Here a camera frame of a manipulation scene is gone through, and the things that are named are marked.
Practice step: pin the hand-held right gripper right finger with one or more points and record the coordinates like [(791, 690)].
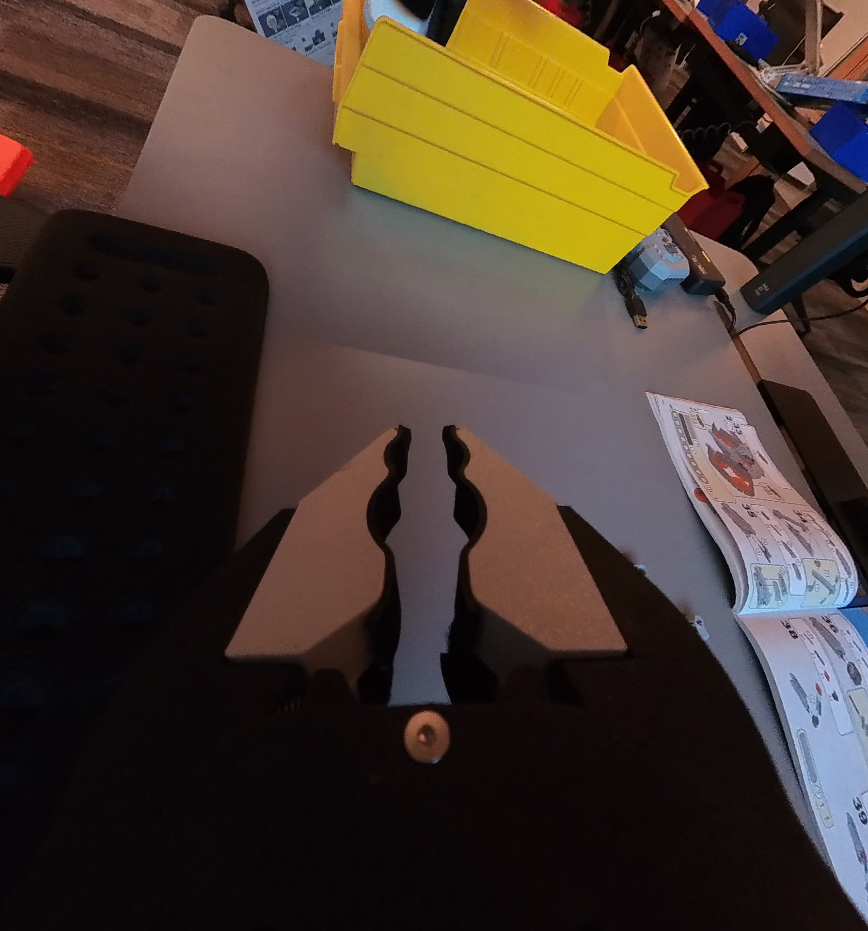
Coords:
[(543, 582)]

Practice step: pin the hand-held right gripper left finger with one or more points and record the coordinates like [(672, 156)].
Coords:
[(310, 582)]

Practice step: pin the yellow plastic bin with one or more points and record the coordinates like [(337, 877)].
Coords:
[(492, 167)]

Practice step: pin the black-and-white paper leaflet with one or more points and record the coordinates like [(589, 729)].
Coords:
[(295, 29)]

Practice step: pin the open instruction booklet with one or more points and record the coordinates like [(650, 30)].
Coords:
[(768, 524)]

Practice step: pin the blue storage bin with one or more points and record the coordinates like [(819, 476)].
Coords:
[(739, 22), (855, 142)]

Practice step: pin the grey battery hub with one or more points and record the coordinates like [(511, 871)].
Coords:
[(655, 265)]

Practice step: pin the red bag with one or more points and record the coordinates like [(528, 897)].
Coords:
[(710, 211)]

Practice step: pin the wooden workbench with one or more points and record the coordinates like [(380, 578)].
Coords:
[(768, 87)]

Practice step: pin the black power adapter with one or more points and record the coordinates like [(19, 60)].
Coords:
[(703, 269)]

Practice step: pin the flat blue box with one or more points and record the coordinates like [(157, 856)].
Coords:
[(826, 86)]

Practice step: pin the dark long panel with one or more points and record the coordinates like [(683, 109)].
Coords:
[(819, 254)]

